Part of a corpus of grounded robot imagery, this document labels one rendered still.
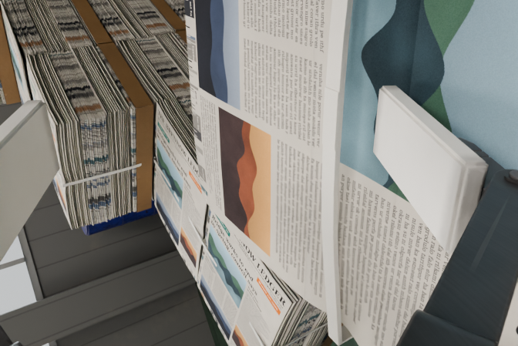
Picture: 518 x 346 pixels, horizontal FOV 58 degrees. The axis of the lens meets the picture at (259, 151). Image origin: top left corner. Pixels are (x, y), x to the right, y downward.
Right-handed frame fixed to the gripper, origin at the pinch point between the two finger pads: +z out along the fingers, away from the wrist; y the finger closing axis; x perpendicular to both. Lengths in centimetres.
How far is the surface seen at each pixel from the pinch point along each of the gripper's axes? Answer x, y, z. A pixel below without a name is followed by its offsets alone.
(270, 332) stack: -60, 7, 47
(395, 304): -9.4, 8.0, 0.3
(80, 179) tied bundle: -47, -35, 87
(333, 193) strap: -4.3, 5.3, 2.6
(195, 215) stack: -51, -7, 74
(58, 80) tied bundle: -25, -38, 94
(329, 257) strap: -8.5, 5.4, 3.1
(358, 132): -1.5, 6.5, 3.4
